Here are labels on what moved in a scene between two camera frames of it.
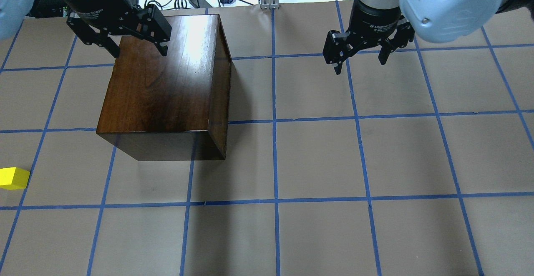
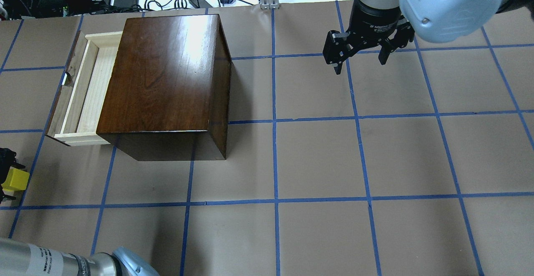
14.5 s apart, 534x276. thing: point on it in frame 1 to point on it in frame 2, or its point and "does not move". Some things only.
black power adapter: (197, 1) does not move
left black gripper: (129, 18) to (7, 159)
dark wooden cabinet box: (173, 107) does not move
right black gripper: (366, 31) does not move
